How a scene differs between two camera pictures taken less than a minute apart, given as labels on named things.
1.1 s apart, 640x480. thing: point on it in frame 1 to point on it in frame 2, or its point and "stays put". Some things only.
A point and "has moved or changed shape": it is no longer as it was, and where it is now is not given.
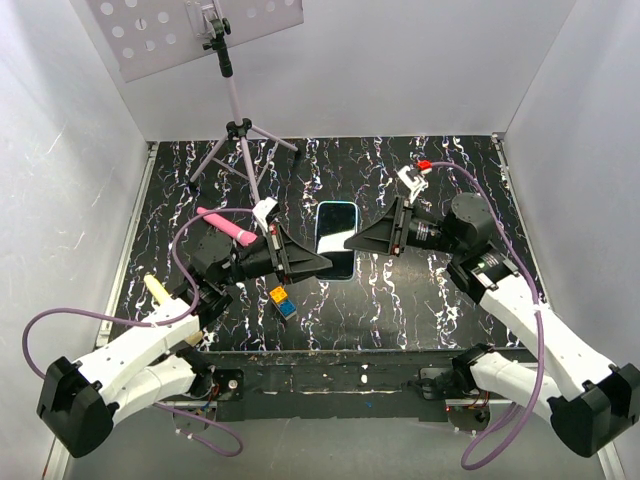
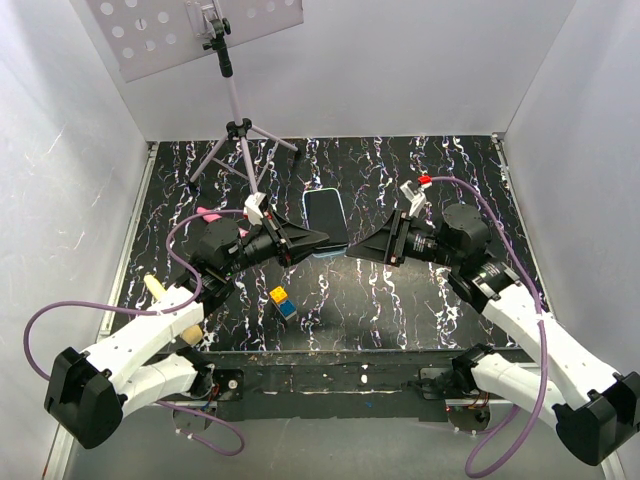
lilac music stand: x=151 y=36 stays put
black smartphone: x=336 y=224 has moved or changed shape
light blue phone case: x=334 y=223 to x=339 y=251
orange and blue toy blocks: x=285 y=306 stays put
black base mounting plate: x=305 y=386 stays put
